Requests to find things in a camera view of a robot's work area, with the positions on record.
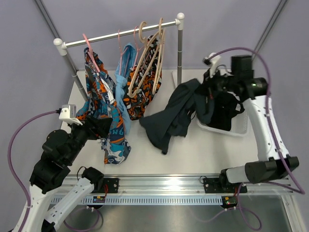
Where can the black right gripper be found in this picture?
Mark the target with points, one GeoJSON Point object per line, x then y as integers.
{"type": "Point", "coordinates": [208, 84]}

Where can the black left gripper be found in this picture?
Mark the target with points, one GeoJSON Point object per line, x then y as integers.
{"type": "Point", "coordinates": [102, 127]}

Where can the dark navy shorts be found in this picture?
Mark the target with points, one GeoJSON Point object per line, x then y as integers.
{"type": "Point", "coordinates": [189, 98]}

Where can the orange black camouflage shorts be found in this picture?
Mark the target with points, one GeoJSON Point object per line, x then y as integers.
{"type": "Point", "coordinates": [136, 105]}

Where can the beige hanger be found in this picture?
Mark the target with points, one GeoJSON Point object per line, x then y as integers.
{"type": "Point", "coordinates": [147, 43]}
{"type": "Point", "coordinates": [160, 55]}

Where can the pink hanger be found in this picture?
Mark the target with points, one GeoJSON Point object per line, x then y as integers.
{"type": "Point", "coordinates": [135, 39]}
{"type": "Point", "coordinates": [120, 48]}
{"type": "Point", "coordinates": [93, 56]}

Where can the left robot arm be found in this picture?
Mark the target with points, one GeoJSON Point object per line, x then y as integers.
{"type": "Point", "coordinates": [59, 152]}

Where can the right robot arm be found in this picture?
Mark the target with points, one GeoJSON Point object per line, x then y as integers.
{"type": "Point", "coordinates": [274, 161]}

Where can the light blue shorts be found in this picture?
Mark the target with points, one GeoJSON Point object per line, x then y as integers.
{"type": "Point", "coordinates": [125, 63]}

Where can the white plastic basket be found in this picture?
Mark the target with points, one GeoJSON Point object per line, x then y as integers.
{"type": "Point", "coordinates": [239, 126]}

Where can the white clothes rack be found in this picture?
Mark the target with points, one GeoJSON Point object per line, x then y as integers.
{"type": "Point", "coordinates": [62, 48]}

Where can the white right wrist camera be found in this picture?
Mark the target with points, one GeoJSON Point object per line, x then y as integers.
{"type": "Point", "coordinates": [212, 61]}

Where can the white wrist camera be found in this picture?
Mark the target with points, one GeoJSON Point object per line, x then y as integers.
{"type": "Point", "coordinates": [68, 114]}
{"type": "Point", "coordinates": [212, 61]}

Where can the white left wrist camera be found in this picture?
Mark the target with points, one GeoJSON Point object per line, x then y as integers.
{"type": "Point", "coordinates": [68, 114]}

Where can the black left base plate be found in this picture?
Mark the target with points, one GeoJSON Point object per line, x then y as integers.
{"type": "Point", "coordinates": [110, 185]}

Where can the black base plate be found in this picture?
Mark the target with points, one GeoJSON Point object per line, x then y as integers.
{"type": "Point", "coordinates": [217, 184]}
{"type": "Point", "coordinates": [110, 185]}

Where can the aluminium rail front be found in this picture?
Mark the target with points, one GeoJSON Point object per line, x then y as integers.
{"type": "Point", "coordinates": [169, 185]}

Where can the white slotted cable duct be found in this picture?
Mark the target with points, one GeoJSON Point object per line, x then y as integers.
{"type": "Point", "coordinates": [151, 200]}

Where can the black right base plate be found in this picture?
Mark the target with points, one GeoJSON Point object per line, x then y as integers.
{"type": "Point", "coordinates": [217, 184]}

